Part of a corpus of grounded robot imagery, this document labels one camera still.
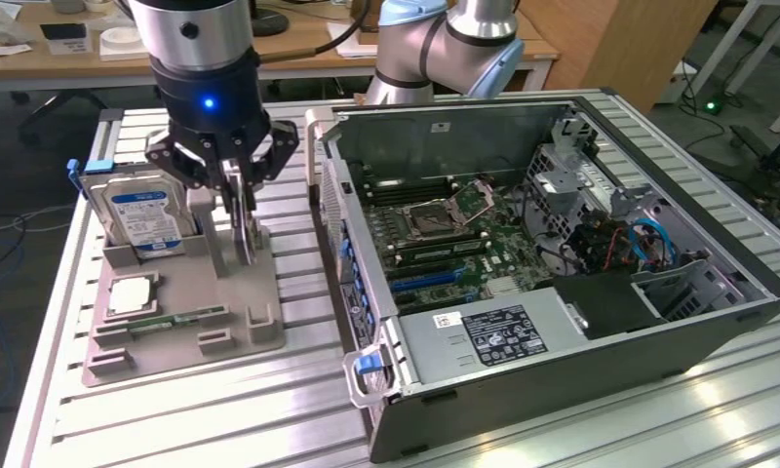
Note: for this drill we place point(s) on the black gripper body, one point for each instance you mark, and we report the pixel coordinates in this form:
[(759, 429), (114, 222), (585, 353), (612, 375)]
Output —
[(208, 97)]

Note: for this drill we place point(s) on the green graphics card black shroud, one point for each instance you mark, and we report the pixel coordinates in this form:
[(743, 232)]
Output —
[(244, 234)]

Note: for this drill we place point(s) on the hard disk blue carrier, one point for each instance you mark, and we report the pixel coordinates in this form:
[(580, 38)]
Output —
[(136, 214)]

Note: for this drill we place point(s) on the white round dish block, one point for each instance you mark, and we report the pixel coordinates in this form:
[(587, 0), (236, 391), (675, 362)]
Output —
[(117, 49)]

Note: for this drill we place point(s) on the black lamp base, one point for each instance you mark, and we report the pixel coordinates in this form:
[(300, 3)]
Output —
[(275, 22)]

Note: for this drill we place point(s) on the black RAM slot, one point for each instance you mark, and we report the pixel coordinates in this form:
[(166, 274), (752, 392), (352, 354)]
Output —
[(405, 192), (404, 187), (408, 198), (429, 242), (429, 262), (403, 182), (425, 268)]

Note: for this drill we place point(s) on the blue card retainer clip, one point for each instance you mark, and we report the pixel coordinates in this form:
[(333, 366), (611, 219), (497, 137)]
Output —
[(344, 244)]

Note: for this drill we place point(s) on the black chair base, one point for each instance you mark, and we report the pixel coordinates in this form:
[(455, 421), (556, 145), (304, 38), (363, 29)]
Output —
[(52, 109)]

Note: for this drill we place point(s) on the stack of papers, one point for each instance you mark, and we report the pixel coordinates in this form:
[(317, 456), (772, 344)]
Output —
[(357, 51)]

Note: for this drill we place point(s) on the white box black top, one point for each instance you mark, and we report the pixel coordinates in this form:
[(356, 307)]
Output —
[(65, 44)]

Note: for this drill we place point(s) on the CPU socket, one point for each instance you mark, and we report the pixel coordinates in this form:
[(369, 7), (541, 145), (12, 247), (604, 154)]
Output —
[(432, 219)]

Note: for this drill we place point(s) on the grey cup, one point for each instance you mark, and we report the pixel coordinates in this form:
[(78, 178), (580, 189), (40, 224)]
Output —
[(69, 6)]

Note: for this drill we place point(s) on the cardboard box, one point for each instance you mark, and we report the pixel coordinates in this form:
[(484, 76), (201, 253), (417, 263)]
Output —
[(372, 24)]

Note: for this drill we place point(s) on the silver CPU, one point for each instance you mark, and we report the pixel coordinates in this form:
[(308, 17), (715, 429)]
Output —
[(132, 297)]

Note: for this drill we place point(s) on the grey parts rack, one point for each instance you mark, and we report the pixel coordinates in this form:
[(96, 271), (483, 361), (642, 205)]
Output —
[(233, 302)]

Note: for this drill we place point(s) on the wooden desk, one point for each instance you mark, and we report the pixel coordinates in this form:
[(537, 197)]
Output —
[(13, 68)]

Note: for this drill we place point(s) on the silver socket cover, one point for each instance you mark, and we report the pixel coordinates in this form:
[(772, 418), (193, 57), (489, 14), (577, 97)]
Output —
[(483, 186)]

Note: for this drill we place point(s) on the white paper card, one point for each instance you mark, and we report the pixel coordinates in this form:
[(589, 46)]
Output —
[(6, 50)]

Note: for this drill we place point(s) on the green RAM stick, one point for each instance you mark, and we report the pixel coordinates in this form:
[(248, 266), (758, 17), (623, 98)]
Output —
[(441, 251), (169, 322)]

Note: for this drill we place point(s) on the black expansion slot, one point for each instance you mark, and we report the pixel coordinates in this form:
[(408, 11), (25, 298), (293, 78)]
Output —
[(423, 275)]

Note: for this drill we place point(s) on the clear plastic bag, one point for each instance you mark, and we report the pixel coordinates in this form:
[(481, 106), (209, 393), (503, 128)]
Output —
[(0, 24)]

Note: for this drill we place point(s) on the blue expansion slot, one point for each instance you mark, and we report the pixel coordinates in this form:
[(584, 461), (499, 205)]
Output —
[(425, 284)]

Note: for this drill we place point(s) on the green motherboard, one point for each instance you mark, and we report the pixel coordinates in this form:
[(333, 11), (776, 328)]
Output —
[(507, 253)]

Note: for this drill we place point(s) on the metal drive cage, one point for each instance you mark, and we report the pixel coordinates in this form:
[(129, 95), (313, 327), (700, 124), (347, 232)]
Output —
[(559, 214)]

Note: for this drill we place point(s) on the silver chipset heatsink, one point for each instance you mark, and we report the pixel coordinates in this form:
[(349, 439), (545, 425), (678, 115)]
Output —
[(507, 287)]

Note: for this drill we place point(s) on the blue case latch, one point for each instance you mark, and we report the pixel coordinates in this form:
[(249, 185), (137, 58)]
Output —
[(367, 364)]

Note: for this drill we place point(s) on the grey power supply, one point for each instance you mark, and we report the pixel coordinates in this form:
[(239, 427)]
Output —
[(441, 351)]

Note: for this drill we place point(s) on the wooden cabinet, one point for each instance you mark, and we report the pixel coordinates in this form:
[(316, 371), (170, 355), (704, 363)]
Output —
[(624, 49)]

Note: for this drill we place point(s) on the black plastic shroud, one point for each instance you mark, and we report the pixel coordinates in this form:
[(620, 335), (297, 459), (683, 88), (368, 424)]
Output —
[(604, 302)]

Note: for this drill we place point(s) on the black open PC case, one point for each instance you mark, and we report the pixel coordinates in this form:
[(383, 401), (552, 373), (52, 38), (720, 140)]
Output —
[(559, 390)]

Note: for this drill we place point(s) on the grey metal disk bay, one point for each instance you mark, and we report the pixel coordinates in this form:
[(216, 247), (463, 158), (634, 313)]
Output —
[(683, 292)]

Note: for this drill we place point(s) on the green lit switch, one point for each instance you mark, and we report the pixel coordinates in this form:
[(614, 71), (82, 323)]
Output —
[(711, 105)]

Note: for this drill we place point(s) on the white table frame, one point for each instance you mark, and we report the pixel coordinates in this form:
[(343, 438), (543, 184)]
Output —
[(751, 63)]

